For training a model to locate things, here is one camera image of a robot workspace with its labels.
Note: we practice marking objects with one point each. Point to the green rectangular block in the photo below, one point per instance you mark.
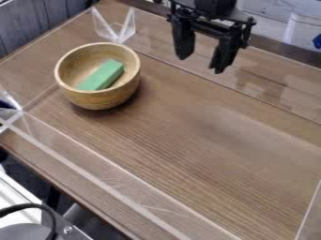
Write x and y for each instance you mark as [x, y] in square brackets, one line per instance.
[104, 76]

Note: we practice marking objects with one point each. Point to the grey metal bracket with screw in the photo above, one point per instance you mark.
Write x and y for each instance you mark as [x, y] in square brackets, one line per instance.
[69, 231]

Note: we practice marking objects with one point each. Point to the brown wooden bowl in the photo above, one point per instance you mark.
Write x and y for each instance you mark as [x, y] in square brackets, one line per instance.
[77, 65]

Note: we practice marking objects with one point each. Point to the white cylindrical bin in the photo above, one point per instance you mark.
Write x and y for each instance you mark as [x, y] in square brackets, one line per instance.
[302, 30]

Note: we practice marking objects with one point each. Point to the clear acrylic enclosure wall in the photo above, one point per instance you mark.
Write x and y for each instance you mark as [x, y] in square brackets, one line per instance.
[207, 157]

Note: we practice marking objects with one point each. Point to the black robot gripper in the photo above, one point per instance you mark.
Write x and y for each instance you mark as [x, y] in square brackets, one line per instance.
[203, 12]

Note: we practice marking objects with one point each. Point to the blue object at right edge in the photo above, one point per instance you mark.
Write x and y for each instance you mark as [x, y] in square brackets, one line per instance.
[316, 42]

